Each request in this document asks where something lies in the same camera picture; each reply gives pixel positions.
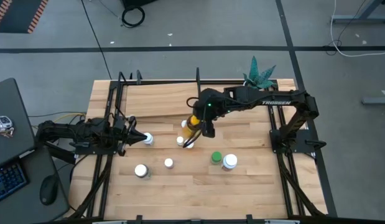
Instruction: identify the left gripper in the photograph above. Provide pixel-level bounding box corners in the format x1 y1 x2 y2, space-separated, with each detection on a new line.
116 115 148 157

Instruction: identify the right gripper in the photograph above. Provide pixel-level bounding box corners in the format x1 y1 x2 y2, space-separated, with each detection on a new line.
182 102 218 149

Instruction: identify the amber bottle yellow cap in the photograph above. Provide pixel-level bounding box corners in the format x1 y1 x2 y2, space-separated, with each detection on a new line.
183 114 202 138

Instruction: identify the green caffeine bottle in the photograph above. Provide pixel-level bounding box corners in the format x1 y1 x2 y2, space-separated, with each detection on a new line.
210 151 223 165

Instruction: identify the clear bottle green label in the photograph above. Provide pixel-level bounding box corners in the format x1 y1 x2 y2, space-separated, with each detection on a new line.
134 164 152 180

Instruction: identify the large bottle white cap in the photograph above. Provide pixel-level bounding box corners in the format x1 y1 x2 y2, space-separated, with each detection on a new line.
222 154 238 171

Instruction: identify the green potted plant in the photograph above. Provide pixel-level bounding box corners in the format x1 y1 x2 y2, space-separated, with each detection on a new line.
243 55 277 90

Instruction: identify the black computer mouse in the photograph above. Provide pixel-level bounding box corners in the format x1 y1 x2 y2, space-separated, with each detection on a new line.
39 174 60 206

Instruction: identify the dark side desk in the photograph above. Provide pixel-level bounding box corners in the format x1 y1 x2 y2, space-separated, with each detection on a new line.
0 146 71 224

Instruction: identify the car key fob with keys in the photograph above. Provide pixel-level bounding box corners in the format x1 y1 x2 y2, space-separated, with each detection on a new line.
0 115 15 138

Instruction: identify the black equipment base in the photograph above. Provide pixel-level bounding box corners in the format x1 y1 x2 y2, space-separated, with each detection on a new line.
122 0 159 9

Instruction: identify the blue backlit keyboard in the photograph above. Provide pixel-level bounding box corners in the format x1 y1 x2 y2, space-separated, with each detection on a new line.
0 161 28 206

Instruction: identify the black mat orange striped edge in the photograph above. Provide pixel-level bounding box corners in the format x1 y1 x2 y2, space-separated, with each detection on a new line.
0 0 49 34

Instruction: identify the grey floor foot bar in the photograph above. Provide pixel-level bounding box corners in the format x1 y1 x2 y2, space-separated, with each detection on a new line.
361 96 385 105

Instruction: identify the grey desk leg foot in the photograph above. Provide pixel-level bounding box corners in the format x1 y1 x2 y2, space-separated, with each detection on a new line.
331 0 385 25

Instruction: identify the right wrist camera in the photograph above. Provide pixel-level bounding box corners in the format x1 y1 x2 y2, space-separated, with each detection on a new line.
202 121 216 139

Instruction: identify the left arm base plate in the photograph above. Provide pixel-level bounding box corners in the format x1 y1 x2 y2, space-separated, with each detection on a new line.
74 130 120 156

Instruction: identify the black aluminium table frame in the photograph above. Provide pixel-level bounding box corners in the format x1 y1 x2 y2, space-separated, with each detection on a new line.
67 79 328 224

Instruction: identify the yellow cable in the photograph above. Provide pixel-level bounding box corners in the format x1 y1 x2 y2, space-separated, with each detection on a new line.
53 112 87 123

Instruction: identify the thin black floor cable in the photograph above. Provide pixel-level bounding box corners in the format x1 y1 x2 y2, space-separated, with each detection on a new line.
80 0 113 80

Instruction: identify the coiled black cable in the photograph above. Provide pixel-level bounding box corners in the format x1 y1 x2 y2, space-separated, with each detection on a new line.
121 5 146 29

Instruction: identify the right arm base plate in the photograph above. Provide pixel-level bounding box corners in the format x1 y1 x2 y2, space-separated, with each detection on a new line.
269 129 327 155

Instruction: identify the white floor cable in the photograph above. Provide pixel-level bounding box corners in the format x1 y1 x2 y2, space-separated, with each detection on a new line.
330 0 385 58

